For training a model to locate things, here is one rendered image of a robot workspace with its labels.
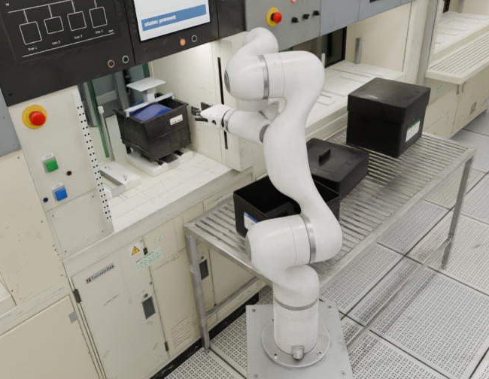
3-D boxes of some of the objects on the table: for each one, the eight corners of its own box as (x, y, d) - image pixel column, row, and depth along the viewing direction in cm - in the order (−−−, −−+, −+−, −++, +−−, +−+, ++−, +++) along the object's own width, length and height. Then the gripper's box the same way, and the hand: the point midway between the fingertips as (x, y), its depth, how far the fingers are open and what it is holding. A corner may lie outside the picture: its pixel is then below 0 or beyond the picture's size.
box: (397, 159, 213) (405, 107, 199) (343, 142, 229) (346, 94, 216) (423, 136, 231) (432, 87, 217) (371, 122, 247) (375, 76, 233)
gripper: (248, 102, 158) (212, 91, 169) (213, 119, 149) (177, 105, 160) (250, 122, 162) (214, 110, 173) (214, 140, 153) (180, 125, 164)
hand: (200, 109), depth 165 cm, fingers open, 4 cm apart
